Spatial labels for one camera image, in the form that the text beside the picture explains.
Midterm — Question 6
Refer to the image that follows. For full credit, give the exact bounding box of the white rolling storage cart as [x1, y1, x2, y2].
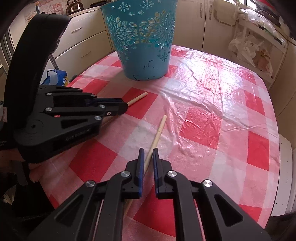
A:
[228, 9, 287, 88]

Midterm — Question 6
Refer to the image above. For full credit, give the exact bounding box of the wooden chopstick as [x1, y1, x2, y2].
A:
[101, 91, 149, 127]
[124, 115, 167, 216]

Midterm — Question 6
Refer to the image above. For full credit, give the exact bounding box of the red white checkered tablecloth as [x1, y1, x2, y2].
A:
[30, 46, 280, 226]

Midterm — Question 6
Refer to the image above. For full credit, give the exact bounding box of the blue plastic bag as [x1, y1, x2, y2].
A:
[41, 69, 70, 86]

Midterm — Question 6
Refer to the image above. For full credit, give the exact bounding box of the person left hand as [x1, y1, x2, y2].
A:
[1, 149, 41, 185]

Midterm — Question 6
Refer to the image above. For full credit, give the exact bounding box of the stainless steel kettle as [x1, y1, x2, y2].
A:
[66, 0, 84, 15]

